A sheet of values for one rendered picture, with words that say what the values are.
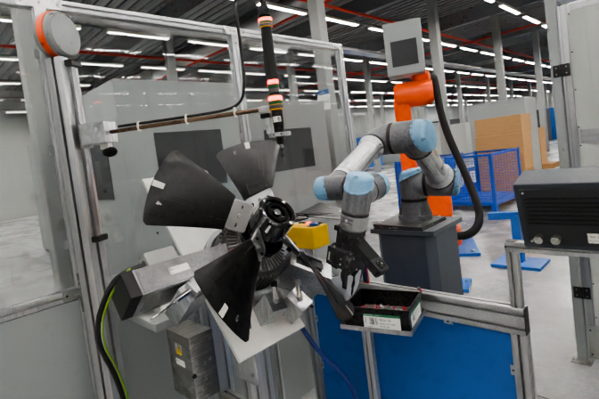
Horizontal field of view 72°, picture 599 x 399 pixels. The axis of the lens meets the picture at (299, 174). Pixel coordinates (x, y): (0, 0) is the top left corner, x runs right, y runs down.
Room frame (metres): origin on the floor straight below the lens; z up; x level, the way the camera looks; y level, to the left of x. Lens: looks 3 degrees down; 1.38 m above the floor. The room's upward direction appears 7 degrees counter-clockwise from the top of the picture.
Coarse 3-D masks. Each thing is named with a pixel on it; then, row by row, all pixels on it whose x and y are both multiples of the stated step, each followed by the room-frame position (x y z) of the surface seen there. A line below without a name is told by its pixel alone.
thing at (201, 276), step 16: (224, 256) 1.00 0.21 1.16; (240, 256) 1.04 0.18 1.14; (256, 256) 1.12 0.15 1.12; (208, 272) 0.94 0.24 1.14; (224, 272) 0.98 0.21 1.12; (240, 272) 1.02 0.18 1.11; (256, 272) 1.10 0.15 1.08; (208, 288) 0.93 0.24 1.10; (224, 288) 0.96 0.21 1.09; (240, 288) 1.01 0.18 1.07; (240, 304) 1.00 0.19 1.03; (224, 320) 0.93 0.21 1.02; (240, 320) 0.98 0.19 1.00; (240, 336) 0.96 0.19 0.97
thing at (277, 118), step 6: (264, 0) 1.29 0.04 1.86; (258, 6) 1.29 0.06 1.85; (264, 6) 1.28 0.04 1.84; (258, 12) 1.29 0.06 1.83; (264, 12) 1.28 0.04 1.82; (276, 114) 1.28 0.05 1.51; (282, 114) 1.29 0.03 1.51; (276, 120) 1.28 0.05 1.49; (282, 120) 1.29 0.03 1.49; (276, 126) 1.28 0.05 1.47; (282, 126) 1.28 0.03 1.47; (276, 132) 1.28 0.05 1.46; (276, 138) 1.29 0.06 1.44; (282, 138) 1.29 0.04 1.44
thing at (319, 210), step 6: (318, 204) 1.51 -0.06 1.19; (324, 204) 1.51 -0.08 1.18; (306, 210) 1.42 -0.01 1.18; (312, 210) 1.42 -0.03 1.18; (318, 210) 1.42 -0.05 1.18; (324, 210) 1.42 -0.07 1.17; (330, 210) 1.42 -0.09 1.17; (336, 210) 1.44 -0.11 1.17; (312, 216) 1.28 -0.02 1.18; (318, 216) 1.30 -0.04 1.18; (324, 216) 1.31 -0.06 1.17; (330, 216) 1.33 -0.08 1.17; (336, 216) 1.35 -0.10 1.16
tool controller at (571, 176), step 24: (576, 168) 1.07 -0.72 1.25; (528, 192) 1.07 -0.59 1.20; (552, 192) 1.03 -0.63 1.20; (576, 192) 1.00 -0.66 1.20; (528, 216) 1.09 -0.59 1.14; (552, 216) 1.05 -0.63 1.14; (576, 216) 1.01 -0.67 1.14; (528, 240) 1.12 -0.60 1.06; (552, 240) 1.05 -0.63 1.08; (576, 240) 1.03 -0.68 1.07
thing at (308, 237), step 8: (296, 224) 1.80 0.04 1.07; (304, 224) 1.77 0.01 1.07; (320, 224) 1.72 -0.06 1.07; (288, 232) 1.77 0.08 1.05; (296, 232) 1.73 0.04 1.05; (304, 232) 1.70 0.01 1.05; (312, 232) 1.67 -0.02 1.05; (320, 232) 1.70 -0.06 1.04; (296, 240) 1.74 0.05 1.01; (304, 240) 1.71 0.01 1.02; (312, 240) 1.67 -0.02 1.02; (320, 240) 1.70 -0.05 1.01; (328, 240) 1.73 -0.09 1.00; (312, 248) 1.68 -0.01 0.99
